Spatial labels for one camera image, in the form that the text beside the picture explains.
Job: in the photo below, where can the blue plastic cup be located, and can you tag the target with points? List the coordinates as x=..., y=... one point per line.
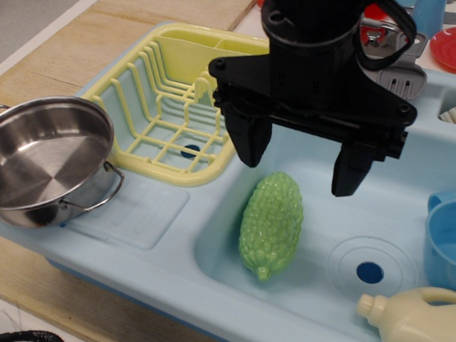
x=428, y=16

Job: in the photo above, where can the green toy squash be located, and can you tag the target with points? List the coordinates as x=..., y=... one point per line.
x=271, y=225

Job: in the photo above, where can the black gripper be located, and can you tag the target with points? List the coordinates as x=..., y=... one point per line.
x=312, y=79

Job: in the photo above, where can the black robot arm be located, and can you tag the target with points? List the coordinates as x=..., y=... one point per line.
x=314, y=79

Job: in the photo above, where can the cream detergent bottle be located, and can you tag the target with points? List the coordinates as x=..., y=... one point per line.
x=425, y=314

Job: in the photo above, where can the yellow dish rack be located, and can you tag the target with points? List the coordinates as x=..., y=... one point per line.
x=159, y=97

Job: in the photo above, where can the red plastic plate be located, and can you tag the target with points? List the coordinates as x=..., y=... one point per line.
x=454, y=52

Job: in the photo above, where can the red cup right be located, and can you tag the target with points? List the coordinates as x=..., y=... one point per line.
x=375, y=12

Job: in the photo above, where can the light blue toy sink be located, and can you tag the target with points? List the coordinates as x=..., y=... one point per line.
x=175, y=248

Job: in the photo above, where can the grey toy faucet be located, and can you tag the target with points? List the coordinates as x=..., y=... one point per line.
x=405, y=78

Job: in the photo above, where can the stainless steel pot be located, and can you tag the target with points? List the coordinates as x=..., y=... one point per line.
x=55, y=161

